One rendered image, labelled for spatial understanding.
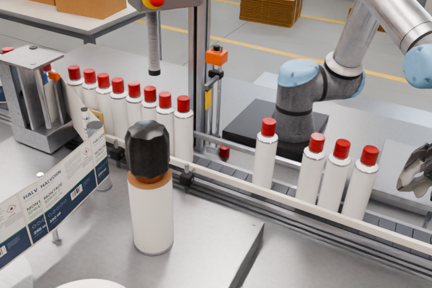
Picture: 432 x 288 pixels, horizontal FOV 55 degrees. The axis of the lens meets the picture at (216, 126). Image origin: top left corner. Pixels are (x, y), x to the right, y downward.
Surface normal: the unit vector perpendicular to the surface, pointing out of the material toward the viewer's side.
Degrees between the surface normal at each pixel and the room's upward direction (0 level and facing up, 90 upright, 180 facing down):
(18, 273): 0
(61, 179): 90
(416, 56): 91
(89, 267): 0
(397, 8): 50
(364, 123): 0
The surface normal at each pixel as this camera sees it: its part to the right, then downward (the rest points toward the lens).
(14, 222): 0.84, 0.32
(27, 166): 0.04, -0.84
